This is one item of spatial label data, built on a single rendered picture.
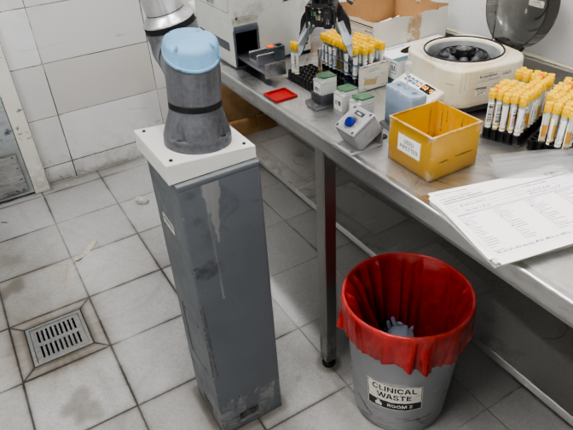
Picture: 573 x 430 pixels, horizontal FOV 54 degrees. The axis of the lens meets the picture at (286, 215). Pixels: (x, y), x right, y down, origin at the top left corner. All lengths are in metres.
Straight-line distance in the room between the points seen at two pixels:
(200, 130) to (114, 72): 1.89
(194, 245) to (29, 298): 1.28
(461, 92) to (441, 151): 0.31
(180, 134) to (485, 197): 0.63
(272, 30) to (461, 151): 0.83
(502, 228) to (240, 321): 0.75
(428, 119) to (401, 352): 0.58
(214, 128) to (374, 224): 1.00
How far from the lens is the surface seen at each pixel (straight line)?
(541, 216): 1.09
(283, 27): 1.83
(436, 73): 1.45
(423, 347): 1.45
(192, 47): 1.17
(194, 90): 1.18
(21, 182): 3.11
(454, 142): 1.17
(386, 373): 1.56
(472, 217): 1.06
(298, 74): 1.64
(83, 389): 2.04
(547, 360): 1.70
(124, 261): 2.49
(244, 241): 1.35
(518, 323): 1.78
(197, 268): 1.33
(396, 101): 1.34
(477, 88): 1.45
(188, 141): 1.21
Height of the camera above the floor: 1.48
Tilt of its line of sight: 35 degrees down
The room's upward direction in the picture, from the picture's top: 4 degrees counter-clockwise
